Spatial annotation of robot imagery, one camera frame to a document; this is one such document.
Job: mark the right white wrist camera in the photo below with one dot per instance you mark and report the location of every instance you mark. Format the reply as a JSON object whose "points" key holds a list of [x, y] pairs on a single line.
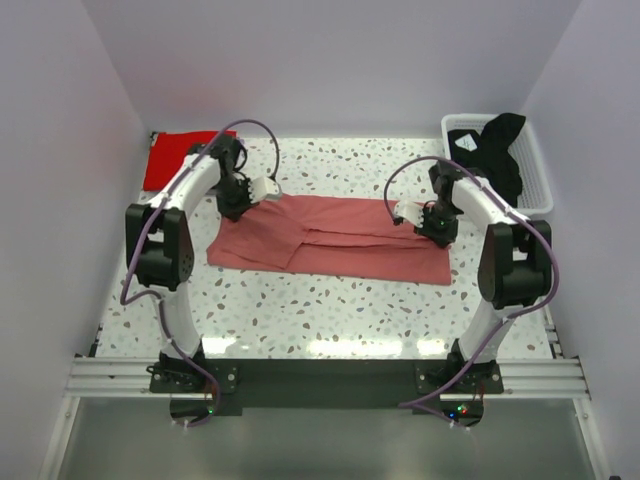
{"points": [[408, 211]]}

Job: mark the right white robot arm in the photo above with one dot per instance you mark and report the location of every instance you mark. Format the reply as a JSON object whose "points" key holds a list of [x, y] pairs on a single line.
{"points": [[517, 272]]}

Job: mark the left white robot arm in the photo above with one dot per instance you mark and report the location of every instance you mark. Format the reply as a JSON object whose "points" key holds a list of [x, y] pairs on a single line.
{"points": [[160, 256]]}

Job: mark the aluminium rail frame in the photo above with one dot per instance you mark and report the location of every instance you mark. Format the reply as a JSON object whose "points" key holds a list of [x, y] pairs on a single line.
{"points": [[460, 402]]}

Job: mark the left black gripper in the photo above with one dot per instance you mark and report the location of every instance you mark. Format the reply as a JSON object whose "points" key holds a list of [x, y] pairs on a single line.
{"points": [[233, 213]]}

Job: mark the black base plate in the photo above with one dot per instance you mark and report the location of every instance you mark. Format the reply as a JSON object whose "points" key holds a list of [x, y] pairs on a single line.
{"points": [[228, 387]]}

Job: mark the black t shirt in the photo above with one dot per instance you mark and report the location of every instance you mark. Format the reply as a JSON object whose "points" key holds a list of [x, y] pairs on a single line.
{"points": [[488, 152]]}

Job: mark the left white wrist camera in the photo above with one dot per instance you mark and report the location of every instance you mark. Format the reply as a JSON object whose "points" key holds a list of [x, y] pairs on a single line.
{"points": [[264, 189]]}

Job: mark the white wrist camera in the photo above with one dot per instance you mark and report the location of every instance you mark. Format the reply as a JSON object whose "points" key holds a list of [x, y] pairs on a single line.
{"points": [[264, 189], [408, 211]]}

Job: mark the white plastic basket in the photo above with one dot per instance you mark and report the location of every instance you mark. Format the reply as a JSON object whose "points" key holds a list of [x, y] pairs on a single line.
{"points": [[536, 198]]}

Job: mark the folded red t shirt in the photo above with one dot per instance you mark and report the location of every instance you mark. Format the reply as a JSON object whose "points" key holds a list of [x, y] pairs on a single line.
{"points": [[169, 162]]}

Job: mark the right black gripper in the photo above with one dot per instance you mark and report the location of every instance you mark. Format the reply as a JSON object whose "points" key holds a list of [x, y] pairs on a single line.
{"points": [[442, 239]]}

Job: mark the pink t shirt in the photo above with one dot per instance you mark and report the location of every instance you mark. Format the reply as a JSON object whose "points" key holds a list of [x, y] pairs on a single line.
{"points": [[331, 236]]}

